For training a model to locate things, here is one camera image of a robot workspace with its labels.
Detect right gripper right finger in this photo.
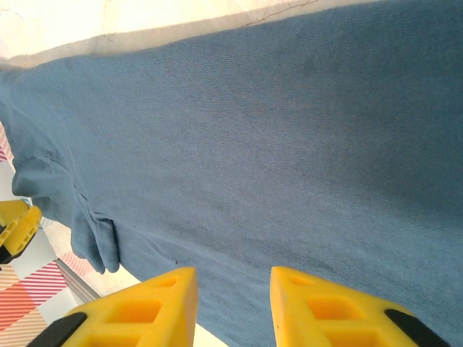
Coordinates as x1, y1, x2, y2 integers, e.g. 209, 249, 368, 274
271, 266, 451, 347

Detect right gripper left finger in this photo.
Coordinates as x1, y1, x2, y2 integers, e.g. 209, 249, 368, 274
34, 266, 199, 347

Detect blue t-shirt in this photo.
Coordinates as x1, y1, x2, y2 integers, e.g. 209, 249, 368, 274
0, 0, 463, 347

